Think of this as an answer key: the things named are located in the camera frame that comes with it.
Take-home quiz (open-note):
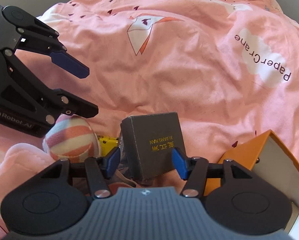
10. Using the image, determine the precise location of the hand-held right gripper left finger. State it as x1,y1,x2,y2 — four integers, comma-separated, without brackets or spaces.
41,147,121,200

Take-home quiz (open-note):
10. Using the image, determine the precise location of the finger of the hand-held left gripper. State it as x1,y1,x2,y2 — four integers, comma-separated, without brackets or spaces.
14,12,90,79
0,47,99,126

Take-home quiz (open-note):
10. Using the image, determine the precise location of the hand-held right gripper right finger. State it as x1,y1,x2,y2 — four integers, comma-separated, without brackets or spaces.
171,147,254,198

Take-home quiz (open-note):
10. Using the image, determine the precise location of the dark grey box gold print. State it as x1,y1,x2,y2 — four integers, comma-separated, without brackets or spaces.
120,112,186,181

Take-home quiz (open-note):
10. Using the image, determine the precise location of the pink striped white plush toy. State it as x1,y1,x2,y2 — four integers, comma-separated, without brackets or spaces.
43,114,102,163

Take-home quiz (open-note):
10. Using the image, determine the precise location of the orange cardboard box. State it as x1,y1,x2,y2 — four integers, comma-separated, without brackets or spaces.
204,129,299,240

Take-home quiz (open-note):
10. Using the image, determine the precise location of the yellow toy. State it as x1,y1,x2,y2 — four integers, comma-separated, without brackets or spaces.
98,134,120,158

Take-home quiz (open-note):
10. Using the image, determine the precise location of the pink fleece cloth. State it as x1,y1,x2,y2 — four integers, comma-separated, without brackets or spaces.
0,142,53,205

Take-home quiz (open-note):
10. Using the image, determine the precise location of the pink printed blanket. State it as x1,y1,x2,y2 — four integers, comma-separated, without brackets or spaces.
0,0,299,230

